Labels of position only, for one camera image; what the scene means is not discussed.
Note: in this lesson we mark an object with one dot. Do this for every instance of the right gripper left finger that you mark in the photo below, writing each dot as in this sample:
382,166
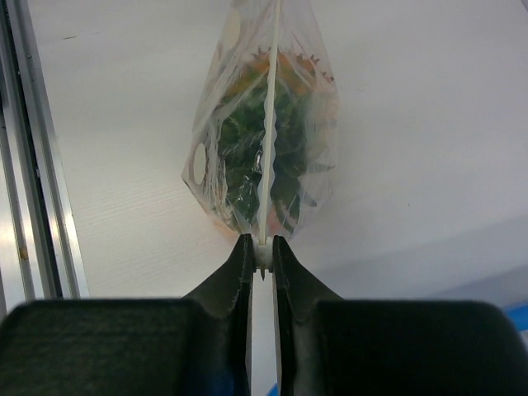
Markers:
199,344

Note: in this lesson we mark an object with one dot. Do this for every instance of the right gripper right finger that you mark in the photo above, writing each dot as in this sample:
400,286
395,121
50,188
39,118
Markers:
392,346

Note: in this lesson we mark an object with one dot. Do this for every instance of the clear zip top bag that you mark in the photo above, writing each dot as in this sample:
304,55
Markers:
249,27

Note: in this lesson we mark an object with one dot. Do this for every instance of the toy pineapple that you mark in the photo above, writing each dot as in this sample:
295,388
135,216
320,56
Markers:
275,126

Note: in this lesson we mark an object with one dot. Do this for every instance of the blue plastic bin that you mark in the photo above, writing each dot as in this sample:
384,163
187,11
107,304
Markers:
515,317

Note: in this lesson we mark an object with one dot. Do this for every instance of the aluminium mounting rail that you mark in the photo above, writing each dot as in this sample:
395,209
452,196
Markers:
40,253

